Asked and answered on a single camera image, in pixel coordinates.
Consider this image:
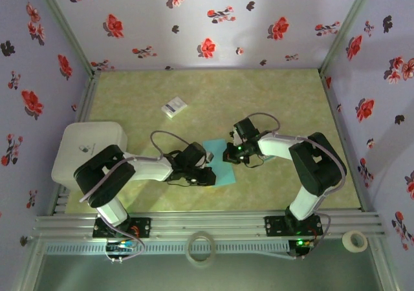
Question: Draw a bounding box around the light blue paper sheet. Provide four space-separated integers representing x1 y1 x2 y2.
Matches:
202 138 237 188

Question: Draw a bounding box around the clear tape roll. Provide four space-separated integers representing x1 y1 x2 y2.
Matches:
184 230 217 268

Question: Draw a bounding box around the white packet with blue print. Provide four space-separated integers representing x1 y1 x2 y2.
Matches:
160 96 188 120

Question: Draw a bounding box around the white plastic lidded box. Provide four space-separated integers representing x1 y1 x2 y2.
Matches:
50 121 127 191

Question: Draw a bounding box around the white tape roll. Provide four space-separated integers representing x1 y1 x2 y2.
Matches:
342 229 369 253

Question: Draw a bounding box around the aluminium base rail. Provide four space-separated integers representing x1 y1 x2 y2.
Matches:
32 210 387 240

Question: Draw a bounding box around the grey right arm cable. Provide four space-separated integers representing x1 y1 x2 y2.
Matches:
247 111 347 260

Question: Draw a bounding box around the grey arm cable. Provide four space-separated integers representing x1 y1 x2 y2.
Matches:
247 111 347 260
79 131 195 263

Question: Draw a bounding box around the grey left arm cable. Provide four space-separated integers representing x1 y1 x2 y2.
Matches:
79 131 195 263

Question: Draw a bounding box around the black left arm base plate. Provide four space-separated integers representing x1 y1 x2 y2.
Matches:
93 216 152 239

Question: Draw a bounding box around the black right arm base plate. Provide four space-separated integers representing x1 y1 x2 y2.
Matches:
264 215 324 239

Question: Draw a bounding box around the grey slotted cable duct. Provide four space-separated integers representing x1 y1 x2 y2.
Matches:
43 241 290 256

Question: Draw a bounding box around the aluminium side rail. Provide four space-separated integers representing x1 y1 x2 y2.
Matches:
318 69 371 213

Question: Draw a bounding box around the circuit board with wires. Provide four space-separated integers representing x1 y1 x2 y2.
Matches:
289 237 317 260
103 238 140 263

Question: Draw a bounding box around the aluminium frame post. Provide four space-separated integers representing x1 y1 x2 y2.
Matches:
318 0 379 75
30 0 101 78

